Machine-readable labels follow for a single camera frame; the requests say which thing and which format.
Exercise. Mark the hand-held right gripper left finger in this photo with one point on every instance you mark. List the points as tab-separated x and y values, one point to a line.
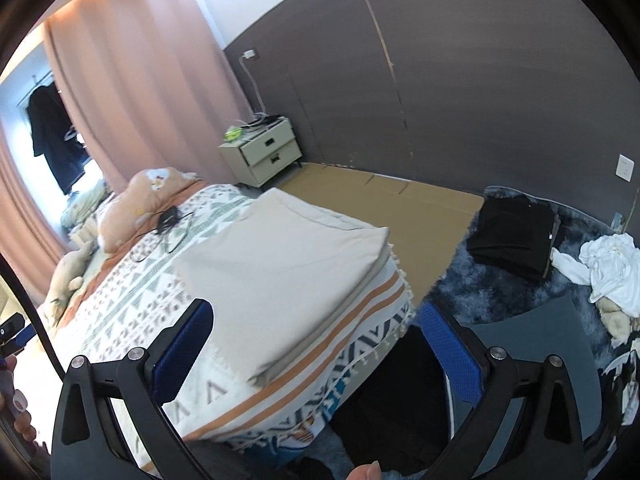
182	347

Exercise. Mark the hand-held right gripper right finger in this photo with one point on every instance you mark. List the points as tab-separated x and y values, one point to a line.
450	355

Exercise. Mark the beige jacket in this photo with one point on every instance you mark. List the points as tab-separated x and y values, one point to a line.
280	270

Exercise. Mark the black folded clothes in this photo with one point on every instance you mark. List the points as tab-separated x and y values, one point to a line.
515	235

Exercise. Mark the white clothes pile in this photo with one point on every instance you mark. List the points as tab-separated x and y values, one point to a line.
615	265

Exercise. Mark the person's left hand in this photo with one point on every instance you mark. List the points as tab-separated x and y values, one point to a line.
24	425

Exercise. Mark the person's right hand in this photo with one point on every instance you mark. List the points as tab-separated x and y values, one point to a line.
365	474

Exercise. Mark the patterned white orange bed blanket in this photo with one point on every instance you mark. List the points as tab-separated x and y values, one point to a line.
125	320

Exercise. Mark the blue shaggy rug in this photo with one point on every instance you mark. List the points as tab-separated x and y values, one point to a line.
480	290

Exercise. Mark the beige seal plush toy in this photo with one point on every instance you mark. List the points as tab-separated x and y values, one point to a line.
65	272

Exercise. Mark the pink curtain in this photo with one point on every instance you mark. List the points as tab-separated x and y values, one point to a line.
150	60
25	210

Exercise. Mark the crumpled light bedding pile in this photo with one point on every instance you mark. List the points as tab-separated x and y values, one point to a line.
82	210

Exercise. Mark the cardboard floor sheet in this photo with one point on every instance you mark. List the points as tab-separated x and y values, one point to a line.
400	220

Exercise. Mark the small beige plush toy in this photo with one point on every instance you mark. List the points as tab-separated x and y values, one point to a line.
615	317

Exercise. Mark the black hanging garment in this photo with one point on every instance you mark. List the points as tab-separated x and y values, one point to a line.
50	135

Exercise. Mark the window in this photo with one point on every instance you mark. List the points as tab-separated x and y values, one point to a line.
15	125

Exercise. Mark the cream nightstand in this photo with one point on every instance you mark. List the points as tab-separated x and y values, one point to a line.
265	152

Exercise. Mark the green item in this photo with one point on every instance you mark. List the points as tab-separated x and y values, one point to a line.
233	134

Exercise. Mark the white wall switch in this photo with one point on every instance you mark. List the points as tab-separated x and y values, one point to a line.
625	166

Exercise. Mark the white wall charger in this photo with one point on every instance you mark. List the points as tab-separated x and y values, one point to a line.
249	53

